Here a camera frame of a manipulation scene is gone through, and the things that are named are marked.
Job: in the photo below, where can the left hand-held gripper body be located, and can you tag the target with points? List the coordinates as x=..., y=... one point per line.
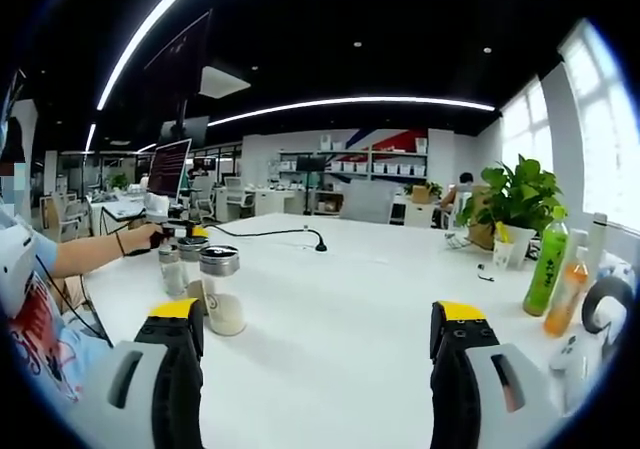
x=157, y=206

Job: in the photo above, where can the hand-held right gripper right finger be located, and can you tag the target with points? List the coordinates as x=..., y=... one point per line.
x=457, y=369

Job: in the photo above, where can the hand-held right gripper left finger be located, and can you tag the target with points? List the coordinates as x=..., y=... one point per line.
x=172, y=369

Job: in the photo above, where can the tall seasoning bottle brown powder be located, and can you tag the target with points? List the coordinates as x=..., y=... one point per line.
x=192, y=250

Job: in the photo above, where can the small seasoning bottle white powder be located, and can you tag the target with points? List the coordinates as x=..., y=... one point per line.
x=172, y=279

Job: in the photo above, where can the tall seasoning bottle white powder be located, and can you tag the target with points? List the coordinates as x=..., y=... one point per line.
x=225, y=319

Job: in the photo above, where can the orange drink bottle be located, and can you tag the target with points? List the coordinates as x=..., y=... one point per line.
x=565, y=304

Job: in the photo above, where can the green drink bottle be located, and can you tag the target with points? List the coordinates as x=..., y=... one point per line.
x=547, y=269

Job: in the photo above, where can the short white bottle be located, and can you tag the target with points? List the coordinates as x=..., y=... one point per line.
x=580, y=241

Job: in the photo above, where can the person's left hand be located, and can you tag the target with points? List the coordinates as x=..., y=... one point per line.
x=137, y=241

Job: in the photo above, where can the white laptop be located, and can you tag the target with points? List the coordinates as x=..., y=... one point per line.
x=170, y=169

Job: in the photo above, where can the bushy green plant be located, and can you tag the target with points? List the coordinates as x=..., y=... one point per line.
x=118, y=181

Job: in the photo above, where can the white office chair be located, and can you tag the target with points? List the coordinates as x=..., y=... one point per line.
x=240, y=196
x=462, y=209

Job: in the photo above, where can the white game controller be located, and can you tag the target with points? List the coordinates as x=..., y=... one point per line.
x=567, y=359

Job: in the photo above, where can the white paper cup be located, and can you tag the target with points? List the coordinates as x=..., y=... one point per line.
x=502, y=259

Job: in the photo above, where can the black monitor on stand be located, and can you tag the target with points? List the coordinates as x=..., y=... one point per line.
x=310, y=164

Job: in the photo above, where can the brown paper bag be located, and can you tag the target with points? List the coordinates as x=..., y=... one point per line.
x=482, y=236

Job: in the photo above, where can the white ceiling air conditioner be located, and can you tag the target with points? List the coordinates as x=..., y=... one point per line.
x=225, y=81

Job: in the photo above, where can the yellow strip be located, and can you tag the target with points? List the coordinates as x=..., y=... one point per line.
x=504, y=234

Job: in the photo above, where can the grey black headset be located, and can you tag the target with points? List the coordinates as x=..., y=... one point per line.
x=590, y=309

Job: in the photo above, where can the white chest device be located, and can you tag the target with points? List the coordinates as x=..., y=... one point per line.
x=17, y=264

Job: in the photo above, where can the black hanging display screen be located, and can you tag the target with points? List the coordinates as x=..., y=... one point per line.
x=180, y=49

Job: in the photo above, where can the grey mesh office chair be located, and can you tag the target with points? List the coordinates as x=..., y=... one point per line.
x=367, y=204

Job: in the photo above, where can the cardboard box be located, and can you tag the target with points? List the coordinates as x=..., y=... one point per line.
x=420, y=195

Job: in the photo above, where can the long ceiling light strip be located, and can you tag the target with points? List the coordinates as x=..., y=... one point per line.
x=145, y=29
x=360, y=101

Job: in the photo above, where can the small potted plant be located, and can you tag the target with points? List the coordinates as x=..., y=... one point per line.
x=434, y=189

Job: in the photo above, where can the tall white thermos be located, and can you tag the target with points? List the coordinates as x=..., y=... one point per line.
x=597, y=244

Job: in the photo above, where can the large green potted plant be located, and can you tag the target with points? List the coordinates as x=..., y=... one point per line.
x=520, y=189

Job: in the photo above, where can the row of white storage bins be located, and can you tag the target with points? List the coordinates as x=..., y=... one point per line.
x=395, y=168

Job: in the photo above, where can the grey storage shelf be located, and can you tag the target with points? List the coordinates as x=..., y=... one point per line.
x=400, y=154

